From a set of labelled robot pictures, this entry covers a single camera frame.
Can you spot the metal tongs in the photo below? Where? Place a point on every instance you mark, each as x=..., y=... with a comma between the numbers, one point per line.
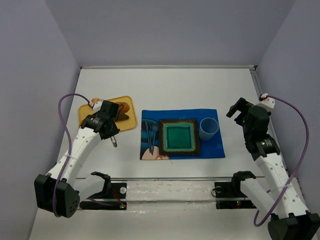
x=114, y=141

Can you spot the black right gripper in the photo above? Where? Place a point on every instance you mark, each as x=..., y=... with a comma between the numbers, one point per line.
x=240, y=108

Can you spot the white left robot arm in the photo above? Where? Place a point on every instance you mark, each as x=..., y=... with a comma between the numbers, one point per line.
x=59, y=191

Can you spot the small round bun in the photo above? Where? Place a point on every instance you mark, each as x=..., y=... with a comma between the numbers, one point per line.
x=95, y=100

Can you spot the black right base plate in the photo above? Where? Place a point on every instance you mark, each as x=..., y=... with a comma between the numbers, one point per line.
x=228, y=199

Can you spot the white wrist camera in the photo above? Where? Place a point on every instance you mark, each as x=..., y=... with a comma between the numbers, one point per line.
x=97, y=106
x=266, y=102

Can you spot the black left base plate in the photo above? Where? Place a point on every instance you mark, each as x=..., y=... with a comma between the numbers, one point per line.
x=112, y=196

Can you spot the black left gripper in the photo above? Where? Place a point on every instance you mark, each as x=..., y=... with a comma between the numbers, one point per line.
x=118, y=113

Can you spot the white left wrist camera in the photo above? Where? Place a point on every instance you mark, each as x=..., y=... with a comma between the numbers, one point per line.
x=97, y=106

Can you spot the yellow plastic tray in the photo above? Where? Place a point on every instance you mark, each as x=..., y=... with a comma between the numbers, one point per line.
x=129, y=124

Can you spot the brown croissant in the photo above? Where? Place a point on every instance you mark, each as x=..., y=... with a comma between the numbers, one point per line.
x=122, y=116

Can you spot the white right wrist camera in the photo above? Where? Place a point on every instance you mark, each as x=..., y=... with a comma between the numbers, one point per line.
x=266, y=102

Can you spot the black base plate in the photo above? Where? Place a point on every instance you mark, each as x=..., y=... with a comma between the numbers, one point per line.
x=112, y=196
x=228, y=199

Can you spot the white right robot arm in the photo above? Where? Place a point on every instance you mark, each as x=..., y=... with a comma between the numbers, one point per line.
x=286, y=215

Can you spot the metal rail bar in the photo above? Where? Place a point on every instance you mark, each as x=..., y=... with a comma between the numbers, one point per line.
x=225, y=178

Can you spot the light blue plastic cup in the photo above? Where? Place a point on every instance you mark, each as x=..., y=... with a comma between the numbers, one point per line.
x=208, y=127

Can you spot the orange oval bread roll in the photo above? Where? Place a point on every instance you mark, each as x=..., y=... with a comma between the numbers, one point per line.
x=123, y=107

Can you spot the green square ceramic plate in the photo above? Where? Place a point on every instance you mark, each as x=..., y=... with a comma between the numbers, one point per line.
x=179, y=137

